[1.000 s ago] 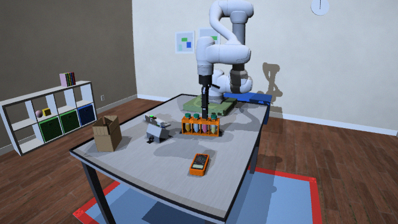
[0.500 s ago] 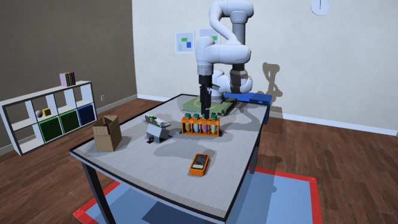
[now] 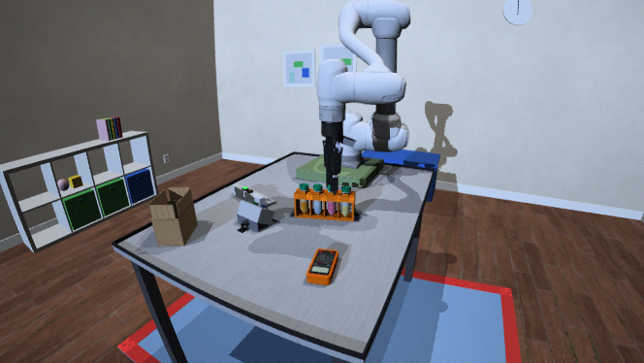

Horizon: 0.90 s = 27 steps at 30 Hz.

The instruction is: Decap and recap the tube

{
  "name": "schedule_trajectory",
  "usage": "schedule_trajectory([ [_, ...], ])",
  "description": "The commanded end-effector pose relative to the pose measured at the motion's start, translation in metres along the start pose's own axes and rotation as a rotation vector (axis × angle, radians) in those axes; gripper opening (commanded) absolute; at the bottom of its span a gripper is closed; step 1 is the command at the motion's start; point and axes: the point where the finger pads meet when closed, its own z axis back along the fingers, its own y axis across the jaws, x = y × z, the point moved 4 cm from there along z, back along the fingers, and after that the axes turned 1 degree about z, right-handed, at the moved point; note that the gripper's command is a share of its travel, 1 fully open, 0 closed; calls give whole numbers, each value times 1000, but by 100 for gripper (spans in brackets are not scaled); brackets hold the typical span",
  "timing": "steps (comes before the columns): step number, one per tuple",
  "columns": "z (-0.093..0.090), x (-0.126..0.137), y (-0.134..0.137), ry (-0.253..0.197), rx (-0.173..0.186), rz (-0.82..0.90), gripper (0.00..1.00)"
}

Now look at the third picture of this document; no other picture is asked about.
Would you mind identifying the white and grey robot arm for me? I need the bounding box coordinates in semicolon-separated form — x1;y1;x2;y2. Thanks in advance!
316;0;410;169

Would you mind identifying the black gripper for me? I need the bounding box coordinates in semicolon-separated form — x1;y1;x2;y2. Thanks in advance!
321;121;343;192

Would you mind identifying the orange multimeter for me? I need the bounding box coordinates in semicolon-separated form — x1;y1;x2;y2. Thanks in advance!
306;248;338;285

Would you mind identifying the brown cardboard box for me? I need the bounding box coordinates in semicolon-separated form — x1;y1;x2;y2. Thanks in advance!
148;187;198;246

